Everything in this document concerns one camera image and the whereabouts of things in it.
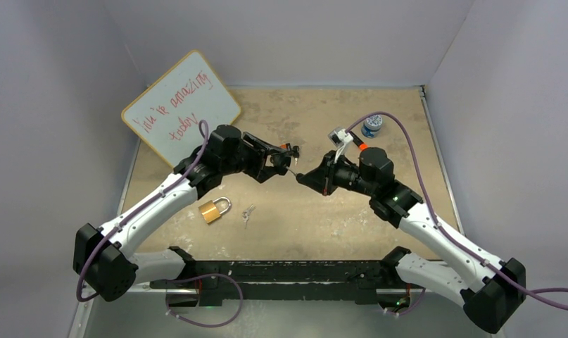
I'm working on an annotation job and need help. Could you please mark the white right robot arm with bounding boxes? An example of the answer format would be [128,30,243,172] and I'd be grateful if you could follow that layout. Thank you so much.
[296,148,526,334]

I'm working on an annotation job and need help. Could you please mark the brass padlock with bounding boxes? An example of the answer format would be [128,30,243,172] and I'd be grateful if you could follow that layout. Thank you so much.
[198,196,232,225]

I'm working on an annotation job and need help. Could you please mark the black-headed keys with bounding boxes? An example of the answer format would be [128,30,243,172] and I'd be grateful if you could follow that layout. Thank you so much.
[291,146,300,166]

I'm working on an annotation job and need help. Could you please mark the black padlock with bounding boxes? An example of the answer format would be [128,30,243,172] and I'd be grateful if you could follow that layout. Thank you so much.
[270,154,292,175]

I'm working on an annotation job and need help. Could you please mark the small silver keys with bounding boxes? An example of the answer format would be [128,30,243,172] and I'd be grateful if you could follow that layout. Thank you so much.
[242,204,256,229]

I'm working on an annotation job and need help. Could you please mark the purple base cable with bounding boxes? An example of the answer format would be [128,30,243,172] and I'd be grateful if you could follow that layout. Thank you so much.
[382,287,429,318]
[165,273,244,328]

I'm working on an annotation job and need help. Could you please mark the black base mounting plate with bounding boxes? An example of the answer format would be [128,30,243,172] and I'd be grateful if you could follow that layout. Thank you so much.
[150,260,419,311]

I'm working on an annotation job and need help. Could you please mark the blue white round jar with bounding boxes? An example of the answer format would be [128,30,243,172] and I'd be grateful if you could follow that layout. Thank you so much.
[361,114,384,138]

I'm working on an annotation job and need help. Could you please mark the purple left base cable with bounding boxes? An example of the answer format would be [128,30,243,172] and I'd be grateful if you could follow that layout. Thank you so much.
[165,273,244,328]

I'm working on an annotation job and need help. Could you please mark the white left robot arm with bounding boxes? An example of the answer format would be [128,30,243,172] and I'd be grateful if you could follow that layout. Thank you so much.
[72,120,299,302]

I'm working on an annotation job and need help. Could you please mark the orange black highlighter marker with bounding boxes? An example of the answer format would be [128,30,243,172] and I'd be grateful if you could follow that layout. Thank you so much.
[348,131,368,151]

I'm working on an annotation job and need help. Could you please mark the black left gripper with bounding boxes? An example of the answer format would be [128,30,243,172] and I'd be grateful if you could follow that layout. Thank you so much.
[221,134,286,182]

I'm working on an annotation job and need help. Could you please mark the whiteboard with red writing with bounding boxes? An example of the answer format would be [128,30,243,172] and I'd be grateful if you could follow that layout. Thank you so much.
[121,50,241,167]

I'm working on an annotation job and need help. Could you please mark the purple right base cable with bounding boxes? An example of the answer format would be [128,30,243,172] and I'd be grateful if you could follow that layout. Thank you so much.
[382,287,429,318]

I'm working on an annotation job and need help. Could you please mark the single black-headed key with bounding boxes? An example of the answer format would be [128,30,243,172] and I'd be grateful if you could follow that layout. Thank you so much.
[287,168,298,177]

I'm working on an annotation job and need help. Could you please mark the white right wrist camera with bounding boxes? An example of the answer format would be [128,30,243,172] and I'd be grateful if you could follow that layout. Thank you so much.
[328,127,354,163]

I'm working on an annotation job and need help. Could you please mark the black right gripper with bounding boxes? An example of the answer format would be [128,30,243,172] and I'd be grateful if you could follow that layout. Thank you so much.
[300,150,377,197]

